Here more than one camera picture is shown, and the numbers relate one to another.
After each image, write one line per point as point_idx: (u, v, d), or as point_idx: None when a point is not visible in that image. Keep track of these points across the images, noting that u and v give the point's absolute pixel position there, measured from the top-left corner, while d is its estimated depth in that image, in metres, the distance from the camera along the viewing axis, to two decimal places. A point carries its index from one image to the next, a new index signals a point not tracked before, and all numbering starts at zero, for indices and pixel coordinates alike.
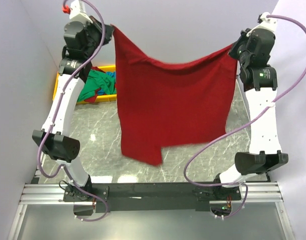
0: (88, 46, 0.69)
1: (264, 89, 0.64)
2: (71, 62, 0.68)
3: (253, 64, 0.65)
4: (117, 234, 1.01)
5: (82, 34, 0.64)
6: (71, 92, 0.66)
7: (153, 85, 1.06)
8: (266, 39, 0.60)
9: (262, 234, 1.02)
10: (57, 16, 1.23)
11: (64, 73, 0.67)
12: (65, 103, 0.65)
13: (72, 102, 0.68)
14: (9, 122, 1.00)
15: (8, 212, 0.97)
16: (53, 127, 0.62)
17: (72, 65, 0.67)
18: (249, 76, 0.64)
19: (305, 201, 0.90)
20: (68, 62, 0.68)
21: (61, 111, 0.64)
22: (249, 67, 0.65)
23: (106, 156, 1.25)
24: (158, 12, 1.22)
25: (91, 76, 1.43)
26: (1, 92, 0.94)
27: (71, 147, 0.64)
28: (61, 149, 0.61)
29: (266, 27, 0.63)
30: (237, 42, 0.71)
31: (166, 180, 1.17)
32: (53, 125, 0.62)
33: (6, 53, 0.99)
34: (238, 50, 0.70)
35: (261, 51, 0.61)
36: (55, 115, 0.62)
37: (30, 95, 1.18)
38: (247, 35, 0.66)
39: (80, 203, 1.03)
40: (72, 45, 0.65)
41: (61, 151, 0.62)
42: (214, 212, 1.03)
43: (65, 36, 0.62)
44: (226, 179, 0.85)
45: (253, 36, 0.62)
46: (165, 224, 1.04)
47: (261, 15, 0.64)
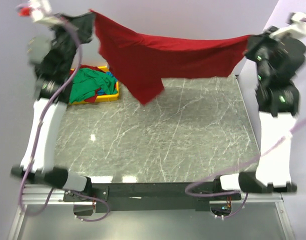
0: (64, 60, 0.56)
1: (282, 114, 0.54)
2: (48, 83, 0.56)
3: (274, 81, 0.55)
4: (117, 234, 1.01)
5: (50, 53, 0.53)
6: (49, 122, 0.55)
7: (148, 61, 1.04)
8: (297, 57, 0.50)
9: (262, 234, 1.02)
10: None
11: (41, 97, 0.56)
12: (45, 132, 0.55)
13: (56, 127, 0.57)
14: (9, 122, 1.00)
15: (7, 212, 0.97)
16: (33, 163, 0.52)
17: (49, 87, 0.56)
18: (267, 97, 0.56)
19: None
20: (44, 84, 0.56)
21: (41, 144, 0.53)
22: (268, 85, 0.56)
23: (106, 156, 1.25)
24: None
25: (91, 76, 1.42)
26: (1, 92, 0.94)
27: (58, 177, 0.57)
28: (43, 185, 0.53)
29: (297, 32, 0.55)
30: (258, 42, 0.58)
31: (166, 180, 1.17)
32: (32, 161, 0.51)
33: (6, 53, 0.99)
34: (257, 55, 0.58)
35: (285, 70, 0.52)
36: (33, 150, 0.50)
37: (30, 94, 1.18)
38: (271, 36, 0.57)
39: (80, 203, 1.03)
40: (44, 66, 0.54)
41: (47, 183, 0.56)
42: (214, 212, 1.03)
43: (32, 59, 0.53)
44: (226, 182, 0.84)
45: (280, 51, 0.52)
46: (165, 224, 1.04)
47: (294, 14, 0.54)
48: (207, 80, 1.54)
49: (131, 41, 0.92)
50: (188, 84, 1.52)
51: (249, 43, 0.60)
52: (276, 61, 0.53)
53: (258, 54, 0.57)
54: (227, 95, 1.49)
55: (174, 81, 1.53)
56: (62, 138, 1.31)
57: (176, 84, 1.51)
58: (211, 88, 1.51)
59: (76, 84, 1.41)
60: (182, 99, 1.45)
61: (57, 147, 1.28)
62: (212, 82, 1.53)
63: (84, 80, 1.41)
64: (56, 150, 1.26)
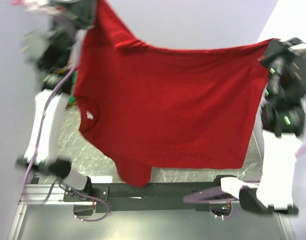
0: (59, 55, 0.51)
1: (286, 137, 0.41)
2: (50, 75, 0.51)
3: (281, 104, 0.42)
4: (117, 233, 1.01)
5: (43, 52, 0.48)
6: (54, 112, 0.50)
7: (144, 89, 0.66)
8: None
9: (262, 234, 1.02)
10: None
11: (45, 89, 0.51)
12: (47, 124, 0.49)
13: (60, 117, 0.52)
14: (9, 123, 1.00)
15: (8, 212, 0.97)
16: (37, 155, 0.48)
17: (51, 80, 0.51)
18: (272, 119, 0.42)
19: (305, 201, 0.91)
20: (47, 75, 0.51)
21: (44, 137, 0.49)
22: (273, 106, 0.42)
23: (106, 157, 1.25)
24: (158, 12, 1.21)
25: None
26: (0, 93, 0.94)
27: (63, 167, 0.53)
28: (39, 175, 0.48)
29: None
30: (275, 50, 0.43)
31: (166, 180, 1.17)
32: (36, 153, 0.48)
33: (7, 54, 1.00)
34: (270, 68, 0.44)
35: (291, 96, 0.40)
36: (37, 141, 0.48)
37: (30, 95, 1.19)
38: (291, 48, 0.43)
39: (79, 203, 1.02)
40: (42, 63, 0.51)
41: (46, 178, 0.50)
42: (214, 212, 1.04)
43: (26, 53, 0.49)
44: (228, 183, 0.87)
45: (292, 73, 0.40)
46: (165, 224, 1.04)
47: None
48: None
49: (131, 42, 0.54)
50: None
51: (268, 49, 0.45)
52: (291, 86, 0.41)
53: (270, 67, 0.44)
54: None
55: None
56: (62, 138, 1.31)
57: None
58: None
59: None
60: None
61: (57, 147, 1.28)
62: None
63: None
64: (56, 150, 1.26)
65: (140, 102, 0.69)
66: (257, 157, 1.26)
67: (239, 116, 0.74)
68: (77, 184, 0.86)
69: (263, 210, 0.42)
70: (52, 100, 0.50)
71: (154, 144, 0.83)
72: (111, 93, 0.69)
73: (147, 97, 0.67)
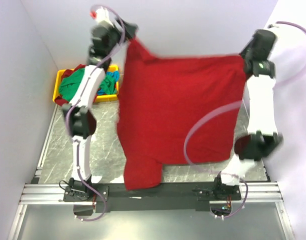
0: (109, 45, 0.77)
1: (262, 76, 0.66)
2: (97, 57, 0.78)
3: (255, 57, 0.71)
4: (117, 234, 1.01)
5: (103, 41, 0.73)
6: (96, 77, 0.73)
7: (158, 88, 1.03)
8: (267, 36, 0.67)
9: (262, 234, 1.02)
10: (58, 17, 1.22)
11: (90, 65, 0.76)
12: (91, 83, 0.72)
13: (97, 85, 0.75)
14: (9, 123, 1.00)
15: (8, 212, 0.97)
16: (79, 102, 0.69)
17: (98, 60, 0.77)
18: (250, 67, 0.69)
19: (305, 201, 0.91)
20: (94, 57, 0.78)
21: (86, 91, 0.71)
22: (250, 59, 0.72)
23: (106, 157, 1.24)
24: (158, 14, 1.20)
25: None
26: (0, 94, 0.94)
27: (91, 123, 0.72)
28: (85, 119, 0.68)
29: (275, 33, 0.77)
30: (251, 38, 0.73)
31: (166, 180, 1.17)
32: (79, 99, 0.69)
33: (7, 55, 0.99)
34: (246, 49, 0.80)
35: (262, 45, 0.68)
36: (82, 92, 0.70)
37: (30, 95, 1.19)
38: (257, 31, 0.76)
39: (79, 203, 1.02)
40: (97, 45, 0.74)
41: (80, 128, 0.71)
42: (214, 212, 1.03)
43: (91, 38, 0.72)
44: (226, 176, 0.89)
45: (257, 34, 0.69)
46: (165, 224, 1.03)
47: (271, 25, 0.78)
48: None
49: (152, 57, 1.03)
50: None
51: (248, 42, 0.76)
52: (260, 54, 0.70)
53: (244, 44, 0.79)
54: None
55: None
56: (62, 138, 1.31)
57: None
58: None
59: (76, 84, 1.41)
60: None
61: (57, 147, 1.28)
62: None
63: None
64: (56, 150, 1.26)
65: (159, 96, 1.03)
66: None
67: (231, 112, 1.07)
68: (86, 168, 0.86)
69: (257, 134, 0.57)
70: (96, 70, 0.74)
71: (168, 138, 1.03)
72: (138, 97, 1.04)
73: (161, 90, 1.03)
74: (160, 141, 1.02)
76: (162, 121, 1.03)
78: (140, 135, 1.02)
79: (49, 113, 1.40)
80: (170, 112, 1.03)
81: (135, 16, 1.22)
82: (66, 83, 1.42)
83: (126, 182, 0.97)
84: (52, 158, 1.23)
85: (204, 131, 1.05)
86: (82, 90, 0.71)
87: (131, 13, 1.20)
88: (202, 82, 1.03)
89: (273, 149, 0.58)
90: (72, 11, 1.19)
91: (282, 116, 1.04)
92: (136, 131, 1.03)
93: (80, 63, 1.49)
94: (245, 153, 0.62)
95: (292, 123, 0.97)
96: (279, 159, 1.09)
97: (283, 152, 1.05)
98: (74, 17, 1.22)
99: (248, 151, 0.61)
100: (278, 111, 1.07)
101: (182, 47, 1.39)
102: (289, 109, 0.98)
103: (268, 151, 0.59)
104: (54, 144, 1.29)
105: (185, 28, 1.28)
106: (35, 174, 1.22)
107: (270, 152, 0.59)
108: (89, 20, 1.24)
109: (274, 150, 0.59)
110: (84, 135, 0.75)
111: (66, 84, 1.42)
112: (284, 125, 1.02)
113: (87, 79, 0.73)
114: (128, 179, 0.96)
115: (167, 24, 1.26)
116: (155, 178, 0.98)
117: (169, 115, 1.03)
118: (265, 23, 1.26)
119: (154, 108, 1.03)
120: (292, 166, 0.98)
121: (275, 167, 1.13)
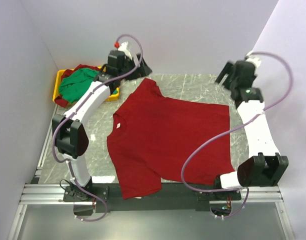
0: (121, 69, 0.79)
1: (252, 101, 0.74)
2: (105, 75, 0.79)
3: (240, 85, 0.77)
4: (117, 234, 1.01)
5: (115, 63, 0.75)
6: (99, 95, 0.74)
7: (156, 115, 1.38)
8: (247, 66, 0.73)
9: (262, 234, 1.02)
10: (58, 17, 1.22)
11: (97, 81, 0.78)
12: (90, 100, 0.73)
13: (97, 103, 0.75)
14: (9, 123, 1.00)
15: (8, 212, 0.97)
16: (74, 115, 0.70)
17: (105, 77, 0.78)
18: (238, 95, 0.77)
19: (305, 201, 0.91)
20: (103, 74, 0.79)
21: (85, 106, 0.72)
22: (236, 87, 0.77)
23: (106, 156, 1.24)
24: (159, 13, 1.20)
25: (91, 76, 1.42)
26: (0, 93, 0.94)
27: (80, 144, 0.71)
28: (75, 136, 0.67)
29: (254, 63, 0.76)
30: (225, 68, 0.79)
31: (166, 180, 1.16)
32: (74, 113, 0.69)
33: (7, 54, 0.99)
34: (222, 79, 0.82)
35: (244, 74, 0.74)
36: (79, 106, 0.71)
37: (30, 95, 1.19)
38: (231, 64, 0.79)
39: (80, 203, 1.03)
40: (111, 63, 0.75)
41: (65, 145, 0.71)
42: (214, 212, 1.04)
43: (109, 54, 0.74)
44: (226, 181, 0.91)
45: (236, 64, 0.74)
46: (165, 224, 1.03)
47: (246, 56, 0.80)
48: (206, 80, 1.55)
49: (154, 90, 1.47)
50: (189, 84, 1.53)
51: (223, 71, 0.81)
52: (244, 82, 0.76)
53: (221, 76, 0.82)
54: (227, 95, 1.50)
55: (174, 81, 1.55)
56: None
57: (176, 84, 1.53)
58: (211, 88, 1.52)
59: (76, 84, 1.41)
60: (182, 99, 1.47)
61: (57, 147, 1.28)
62: (212, 82, 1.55)
63: (84, 81, 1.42)
64: (56, 150, 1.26)
65: (159, 120, 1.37)
66: None
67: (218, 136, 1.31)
68: (82, 176, 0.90)
69: (261, 158, 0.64)
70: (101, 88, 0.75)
71: (163, 154, 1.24)
72: (142, 119, 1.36)
73: (160, 117, 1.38)
74: (157, 156, 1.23)
76: (159, 140, 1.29)
78: (141, 148, 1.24)
79: (49, 113, 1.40)
80: (166, 134, 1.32)
81: (135, 17, 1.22)
82: (66, 83, 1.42)
83: (124, 192, 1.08)
84: (52, 158, 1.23)
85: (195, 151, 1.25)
86: (80, 105, 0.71)
87: (131, 12, 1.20)
88: (190, 111, 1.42)
89: (280, 171, 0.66)
90: (73, 11, 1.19)
91: (286, 116, 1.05)
92: (137, 145, 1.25)
93: (80, 63, 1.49)
94: (253, 179, 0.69)
95: (296, 123, 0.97)
96: None
97: (283, 152, 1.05)
98: (75, 18, 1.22)
99: (256, 176, 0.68)
100: (282, 111, 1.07)
101: (182, 47, 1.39)
102: (294, 113, 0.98)
103: (276, 174, 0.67)
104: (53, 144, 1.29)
105: (186, 30, 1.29)
106: (35, 174, 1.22)
107: (278, 175, 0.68)
108: (90, 20, 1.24)
109: (278, 172, 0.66)
110: (73, 155, 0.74)
111: (66, 84, 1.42)
112: (287, 126, 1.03)
113: (90, 94, 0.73)
114: (126, 184, 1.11)
115: (167, 24, 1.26)
116: (152, 184, 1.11)
117: (165, 136, 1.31)
118: (265, 23, 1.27)
119: (153, 129, 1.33)
120: (293, 167, 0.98)
121: None
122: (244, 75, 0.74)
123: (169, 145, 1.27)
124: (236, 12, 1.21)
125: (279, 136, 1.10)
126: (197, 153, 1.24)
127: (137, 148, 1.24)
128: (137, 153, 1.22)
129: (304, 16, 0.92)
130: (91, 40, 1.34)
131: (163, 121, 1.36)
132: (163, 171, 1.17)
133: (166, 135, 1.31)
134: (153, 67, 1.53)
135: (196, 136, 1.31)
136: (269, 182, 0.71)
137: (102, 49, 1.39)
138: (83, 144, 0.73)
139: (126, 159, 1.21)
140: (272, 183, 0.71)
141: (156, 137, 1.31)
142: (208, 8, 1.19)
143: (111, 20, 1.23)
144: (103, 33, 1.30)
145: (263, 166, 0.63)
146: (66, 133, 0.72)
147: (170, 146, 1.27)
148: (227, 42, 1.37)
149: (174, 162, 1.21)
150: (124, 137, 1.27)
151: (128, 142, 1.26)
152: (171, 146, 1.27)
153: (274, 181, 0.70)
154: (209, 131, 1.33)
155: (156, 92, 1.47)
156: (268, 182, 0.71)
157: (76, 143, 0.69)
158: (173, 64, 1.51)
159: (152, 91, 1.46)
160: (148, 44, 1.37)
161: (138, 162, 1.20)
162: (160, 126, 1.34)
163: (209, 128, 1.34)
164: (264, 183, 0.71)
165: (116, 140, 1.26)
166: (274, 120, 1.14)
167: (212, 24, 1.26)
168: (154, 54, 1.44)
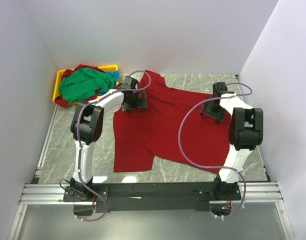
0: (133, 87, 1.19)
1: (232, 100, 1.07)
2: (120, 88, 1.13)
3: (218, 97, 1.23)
4: (117, 234, 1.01)
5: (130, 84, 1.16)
6: (115, 96, 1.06)
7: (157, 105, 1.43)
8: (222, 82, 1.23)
9: (262, 234, 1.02)
10: (57, 17, 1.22)
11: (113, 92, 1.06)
12: (107, 98, 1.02)
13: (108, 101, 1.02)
14: (10, 123, 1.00)
15: (8, 212, 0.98)
16: (96, 103, 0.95)
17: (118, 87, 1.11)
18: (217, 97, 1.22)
19: (304, 201, 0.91)
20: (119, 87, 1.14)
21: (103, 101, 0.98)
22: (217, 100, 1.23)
23: (106, 156, 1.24)
24: (158, 14, 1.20)
25: (91, 76, 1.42)
26: (0, 93, 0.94)
27: (98, 126, 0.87)
28: (96, 116, 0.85)
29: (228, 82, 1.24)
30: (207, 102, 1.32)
31: (166, 180, 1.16)
32: (97, 101, 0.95)
33: (6, 55, 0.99)
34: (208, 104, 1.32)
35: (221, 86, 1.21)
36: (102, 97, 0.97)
37: (30, 95, 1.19)
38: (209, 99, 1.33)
39: (80, 203, 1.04)
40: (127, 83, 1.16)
41: (84, 127, 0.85)
42: (214, 212, 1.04)
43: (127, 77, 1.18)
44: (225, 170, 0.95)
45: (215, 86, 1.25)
46: (165, 224, 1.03)
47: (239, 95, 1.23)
48: (206, 80, 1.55)
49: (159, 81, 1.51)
50: (188, 84, 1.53)
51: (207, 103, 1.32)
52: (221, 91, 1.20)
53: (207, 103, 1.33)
54: None
55: (174, 81, 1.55)
56: (62, 138, 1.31)
57: (176, 84, 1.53)
58: (210, 88, 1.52)
59: (76, 84, 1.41)
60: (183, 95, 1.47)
61: (57, 147, 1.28)
62: (212, 82, 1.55)
63: (84, 81, 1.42)
64: (56, 150, 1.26)
65: (160, 109, 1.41)
66: (257, 156, 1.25)
67: (217, 128, 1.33)
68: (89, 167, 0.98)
69: (240, 107, 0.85)
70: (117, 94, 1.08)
71: (159, 138, 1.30)
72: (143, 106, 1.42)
73: (161, 106, 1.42)
74: (152, 140, 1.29)
76: (157, 126, 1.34)
78: (138, 132, 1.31)
79: (49, 113, 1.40)
80: (165, 121, 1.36)
81: (135, 17, 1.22)
82: (66, 83, 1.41)
83: (116, 167, 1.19)
84: (52, 158, 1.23)
85: (192, 139, 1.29)
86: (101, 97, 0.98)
87: (130, 13, 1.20)
88: (194, 102, 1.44)
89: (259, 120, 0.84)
90: (73, 11, 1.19)
91: (285, 116, 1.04)
92: (134, 129, 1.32)
93: (80, 63, 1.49)
94: (240, 129, 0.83)
95: (294, 124, 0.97)
96: (279, 159, 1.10)
97: (284, 153, 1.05)
98: (75, 18, 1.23)
99: (242, 126, 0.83)
100: (281, 111, 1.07)
101: (181, 47, 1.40)
102: (292, 114, 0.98)
103: (257, 122, 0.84)
104: (53, 144, 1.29)
105: (185, 30, 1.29)
106: (34, 174, 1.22)
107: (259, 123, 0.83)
108: (89, 20, 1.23)
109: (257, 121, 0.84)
110: (87, 141, 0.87)
111: (66, 84, 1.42)
112: (286, 126, 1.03)
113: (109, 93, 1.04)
114: (119, 162, 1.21)
115: (167, 24, 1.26)
116: (143, 164, 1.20)
117: (164, 123, 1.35)
118: (265, 23, 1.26)
119: (153, 116, 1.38)
120: (293, 167, 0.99)
121: (276, 166, 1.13)
122: (220, 88, 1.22)
123: (166, 132, 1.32)
124: (237, 12, 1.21)
125: (278, 136, 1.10)
126: (194, 142, 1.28)
127: (133, 132, 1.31)
128: (133, 136, 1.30)
129: (303, 15, 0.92)
130: (91, 40, 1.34)
131: (164, 110, 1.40)
132: (156, 154, 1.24)
133: (165, 122, 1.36)
134: (153, 67, 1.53)
135: (195, 125, 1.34)
136: (256, 134, 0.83)
137: (102, 48, 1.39)
138: (97, 131, 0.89)
139: (122, 141, 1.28)
140: (258, 136, 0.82)
141: (158, 120, 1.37)
142: (207, 8, 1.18)
143: (111, 20, 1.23)
144: (103, 33, 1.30)
145: (243, 112, 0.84)
146: (84, 121, 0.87)
147: (167, 132, 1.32)
148: (227, 42, 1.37)
149: (168, 146, 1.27)
150: (123, 121, 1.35)
151: (126, 126, 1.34)
152: (170, 130, 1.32)
153: (259, 132, 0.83)
154: (208, 121, 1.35)
155: (160, 82, 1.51)
156: (255, 134, 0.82)
157: (94, 125, 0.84)
158: (173, 64, 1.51)
159: (156, 82, 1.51)
160: (148, 44, 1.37)
161: (135, 142, 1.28)
162: (162, 112, 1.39)
163: (208, 119, 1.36)
164: (252, 136, 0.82)
165: (118, 119, 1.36)
166: (274, 120, 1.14)
167: (212, 24, 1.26)
168: (154, 55, 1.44)
